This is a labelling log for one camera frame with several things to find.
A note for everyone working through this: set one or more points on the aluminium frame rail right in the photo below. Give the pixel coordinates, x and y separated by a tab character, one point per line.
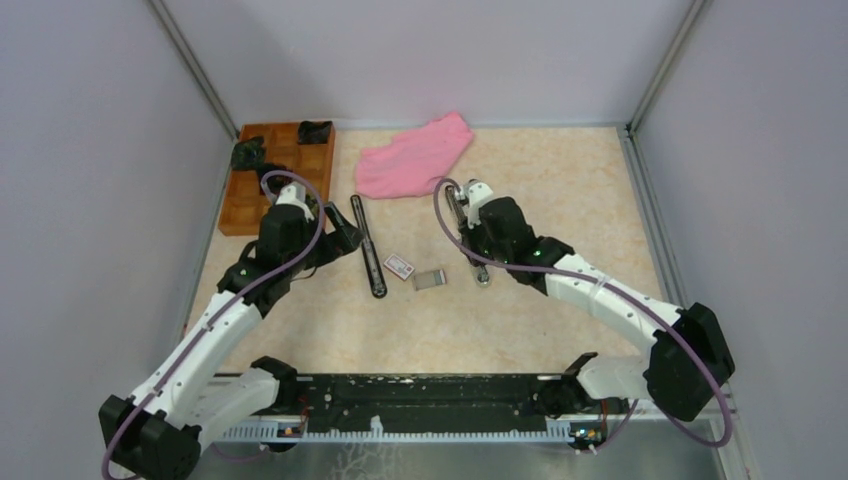
659	242

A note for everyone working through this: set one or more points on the aluminium frame corner post right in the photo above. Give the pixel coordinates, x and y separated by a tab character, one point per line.
662	75

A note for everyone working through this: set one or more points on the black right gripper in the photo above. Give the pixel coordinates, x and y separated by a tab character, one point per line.
474	229

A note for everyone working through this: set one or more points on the aluminium front frame rail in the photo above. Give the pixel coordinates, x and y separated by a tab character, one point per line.
246	395

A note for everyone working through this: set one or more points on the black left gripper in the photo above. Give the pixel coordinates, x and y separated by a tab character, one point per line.
343	239

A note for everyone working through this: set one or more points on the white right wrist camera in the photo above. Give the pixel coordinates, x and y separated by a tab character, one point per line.
477	193

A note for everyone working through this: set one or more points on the beige and black stapler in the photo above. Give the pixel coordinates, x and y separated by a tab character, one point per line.
479	269

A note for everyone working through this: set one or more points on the aluminium frame corner post left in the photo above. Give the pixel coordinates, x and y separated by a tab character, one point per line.
191	62

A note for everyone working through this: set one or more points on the orange wooden compartment tray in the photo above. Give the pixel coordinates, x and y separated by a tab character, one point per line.
244	204

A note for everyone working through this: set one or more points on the aluminium frame rail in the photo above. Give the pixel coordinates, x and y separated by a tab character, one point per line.
246	395
659	242

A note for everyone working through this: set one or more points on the dark rolled sock back left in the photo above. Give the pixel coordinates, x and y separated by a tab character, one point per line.
248	154

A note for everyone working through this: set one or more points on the pink cloth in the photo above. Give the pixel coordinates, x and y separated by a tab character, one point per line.
413	162

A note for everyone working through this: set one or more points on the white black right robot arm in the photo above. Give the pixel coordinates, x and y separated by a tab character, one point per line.
682	357

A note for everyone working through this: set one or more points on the white slotted cable duct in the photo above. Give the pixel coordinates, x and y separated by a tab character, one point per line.
270	431

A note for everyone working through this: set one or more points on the dark rolled sock back right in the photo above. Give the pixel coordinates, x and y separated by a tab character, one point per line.
314	132

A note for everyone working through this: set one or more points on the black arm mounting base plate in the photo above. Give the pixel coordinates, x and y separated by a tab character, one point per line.
438	403

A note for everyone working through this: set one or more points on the aluminium frame corner post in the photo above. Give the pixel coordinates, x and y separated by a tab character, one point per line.
191	62
662	75

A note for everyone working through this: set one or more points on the red white staple box sleeve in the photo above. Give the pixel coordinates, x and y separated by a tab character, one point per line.
399	267

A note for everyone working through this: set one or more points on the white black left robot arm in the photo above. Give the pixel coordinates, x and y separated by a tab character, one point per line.
162	428

